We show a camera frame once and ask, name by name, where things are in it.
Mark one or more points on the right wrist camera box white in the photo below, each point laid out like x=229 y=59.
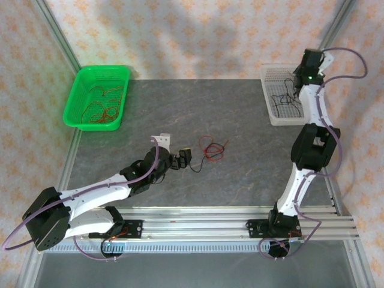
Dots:
x=327 y=61

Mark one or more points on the white plastic basket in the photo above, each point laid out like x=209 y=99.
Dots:
x=270 y=78

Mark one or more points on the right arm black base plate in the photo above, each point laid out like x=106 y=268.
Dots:
x=255 y=229

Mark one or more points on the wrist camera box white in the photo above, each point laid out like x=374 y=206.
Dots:
x=327 y=61
x=164 y=139

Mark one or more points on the grey metal lower panel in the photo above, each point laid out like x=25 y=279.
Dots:
x=195 y=270

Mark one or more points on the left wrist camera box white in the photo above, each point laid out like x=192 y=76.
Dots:
x=164 y=139

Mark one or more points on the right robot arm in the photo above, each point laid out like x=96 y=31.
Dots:
x=312 y=150

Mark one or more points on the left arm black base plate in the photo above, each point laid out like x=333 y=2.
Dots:
x=135 y=229

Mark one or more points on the aluminium frame post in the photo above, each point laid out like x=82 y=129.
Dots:
x=59 y=33
x=339 y=18

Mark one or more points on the aluminium mounting rail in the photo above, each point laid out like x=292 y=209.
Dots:
x=195 y=225

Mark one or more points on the green plastic basket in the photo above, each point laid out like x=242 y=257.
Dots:
x=99 y=75

